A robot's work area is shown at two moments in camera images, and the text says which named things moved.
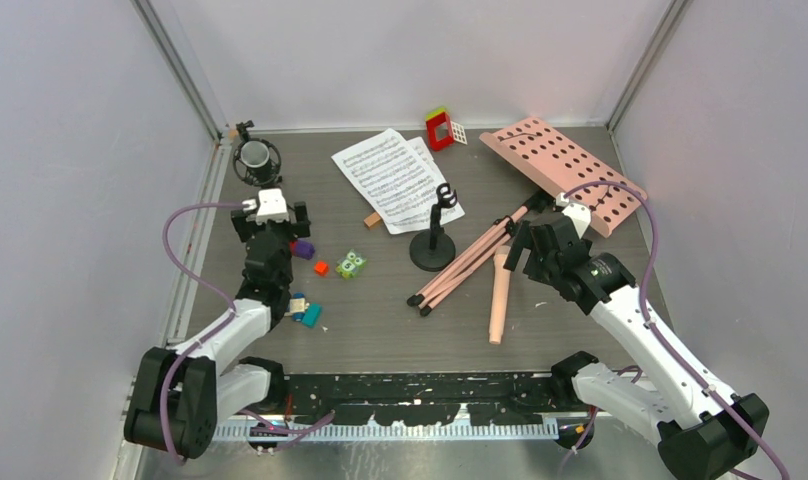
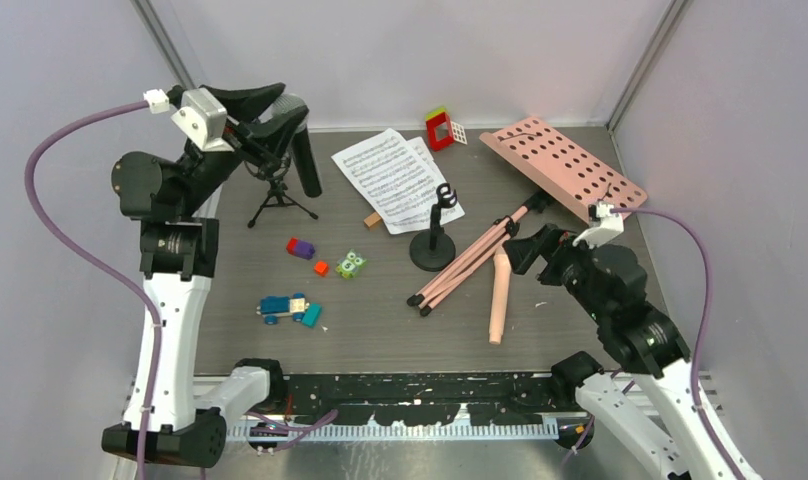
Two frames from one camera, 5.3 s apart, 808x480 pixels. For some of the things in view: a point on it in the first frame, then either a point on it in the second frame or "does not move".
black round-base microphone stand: [434, 250] does not move
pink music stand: [562, 166] does not move
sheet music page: [391, 175] does not move
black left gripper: [245, 227] → [278, 129]
